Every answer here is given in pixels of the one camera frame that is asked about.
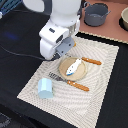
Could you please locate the white blue toy fish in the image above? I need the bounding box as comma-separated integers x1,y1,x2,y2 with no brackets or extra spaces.
66,59,82,76

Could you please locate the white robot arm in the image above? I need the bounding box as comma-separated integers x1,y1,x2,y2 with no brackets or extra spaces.
22,0,81,60

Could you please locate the brown wooden board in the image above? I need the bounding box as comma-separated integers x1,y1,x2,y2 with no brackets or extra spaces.
80,2,128,43

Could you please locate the large grey pot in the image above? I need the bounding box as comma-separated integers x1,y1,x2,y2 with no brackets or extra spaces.
84,3,110,27

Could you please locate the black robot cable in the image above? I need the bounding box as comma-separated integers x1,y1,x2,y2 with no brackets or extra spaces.
0,43,46,62

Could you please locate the woven beige placemat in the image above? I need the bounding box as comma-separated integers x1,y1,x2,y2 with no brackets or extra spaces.
18,37,119,128

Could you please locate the knife with wooden handle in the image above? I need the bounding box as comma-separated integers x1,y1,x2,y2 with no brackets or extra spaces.
81,57,102,65

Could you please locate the round tan plate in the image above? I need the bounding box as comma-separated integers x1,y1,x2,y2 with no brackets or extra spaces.
59,57,87,81

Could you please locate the beige bowl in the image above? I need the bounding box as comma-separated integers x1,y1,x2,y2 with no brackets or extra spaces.
121,7,128,30

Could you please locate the fork with wooden handle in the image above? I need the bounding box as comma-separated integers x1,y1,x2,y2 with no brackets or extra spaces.
48,72,89,91

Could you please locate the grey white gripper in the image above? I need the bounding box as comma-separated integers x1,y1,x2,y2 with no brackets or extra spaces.
39,19,80,60

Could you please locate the light blue cup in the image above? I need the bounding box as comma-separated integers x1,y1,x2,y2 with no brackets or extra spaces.
38,78,53,98

